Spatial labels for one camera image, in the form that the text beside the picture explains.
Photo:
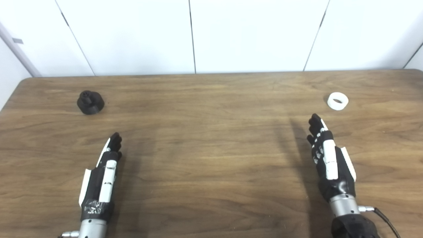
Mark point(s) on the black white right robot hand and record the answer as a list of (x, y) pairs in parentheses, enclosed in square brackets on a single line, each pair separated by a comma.
[(330, 158)]

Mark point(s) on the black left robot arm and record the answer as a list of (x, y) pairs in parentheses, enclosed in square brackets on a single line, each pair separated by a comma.
[(93, 229)]

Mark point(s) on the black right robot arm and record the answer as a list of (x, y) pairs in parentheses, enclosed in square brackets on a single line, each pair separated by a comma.
[(350, 221)]

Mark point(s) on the small gray wall tag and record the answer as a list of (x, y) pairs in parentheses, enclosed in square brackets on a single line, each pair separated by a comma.
[(18, 41)]

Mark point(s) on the round black plastic part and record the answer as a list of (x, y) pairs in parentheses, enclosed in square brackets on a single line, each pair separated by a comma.
[(90, 103)]

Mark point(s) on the gray wall pole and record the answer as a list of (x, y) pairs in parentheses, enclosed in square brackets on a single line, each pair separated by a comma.
[(19, 53)]

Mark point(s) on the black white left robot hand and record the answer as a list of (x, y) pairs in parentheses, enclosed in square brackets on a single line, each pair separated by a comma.
[(96, 185)]

